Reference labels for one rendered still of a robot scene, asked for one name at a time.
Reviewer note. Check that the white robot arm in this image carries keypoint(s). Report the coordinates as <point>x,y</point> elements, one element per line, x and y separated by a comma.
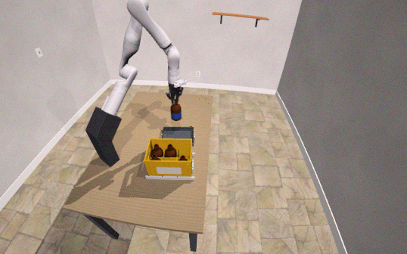
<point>139,19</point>

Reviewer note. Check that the yellow bottle crate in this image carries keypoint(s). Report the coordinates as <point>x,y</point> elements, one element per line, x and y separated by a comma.
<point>173,167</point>

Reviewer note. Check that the brown bottle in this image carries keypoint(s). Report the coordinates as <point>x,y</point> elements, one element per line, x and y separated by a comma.
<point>154,157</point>
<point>157,150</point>
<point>171,151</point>
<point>183,158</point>
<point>176,111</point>

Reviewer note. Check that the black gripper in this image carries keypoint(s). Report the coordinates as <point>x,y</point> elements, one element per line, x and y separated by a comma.
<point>174,92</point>

